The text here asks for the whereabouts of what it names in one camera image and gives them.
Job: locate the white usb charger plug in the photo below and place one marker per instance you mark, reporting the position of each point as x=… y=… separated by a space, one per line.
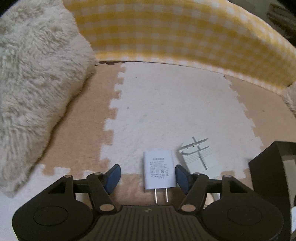
x=159 y=172

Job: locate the black storage box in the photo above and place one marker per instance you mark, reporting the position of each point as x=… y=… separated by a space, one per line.
x=273 y=178

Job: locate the white slotted plastic tool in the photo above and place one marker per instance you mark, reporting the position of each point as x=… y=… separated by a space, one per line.
x=198 y=157

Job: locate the yellow checkered blanket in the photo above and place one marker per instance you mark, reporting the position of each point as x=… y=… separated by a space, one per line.
x=214 y=35

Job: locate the white fluffy pillow right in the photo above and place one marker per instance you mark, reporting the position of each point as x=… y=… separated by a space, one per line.
x=289 y=97

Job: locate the white fluffy pillow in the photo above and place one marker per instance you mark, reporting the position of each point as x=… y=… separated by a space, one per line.
x=289 y=97
x=44 y=64

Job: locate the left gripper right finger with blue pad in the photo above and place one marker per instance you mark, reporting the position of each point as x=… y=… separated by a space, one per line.
x=184 y=179

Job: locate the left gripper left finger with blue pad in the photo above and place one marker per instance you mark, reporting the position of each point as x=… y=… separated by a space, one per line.
x=111 y=178

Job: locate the white fluffy pillow left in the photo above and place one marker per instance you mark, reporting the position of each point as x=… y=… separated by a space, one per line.
x=44 y=64

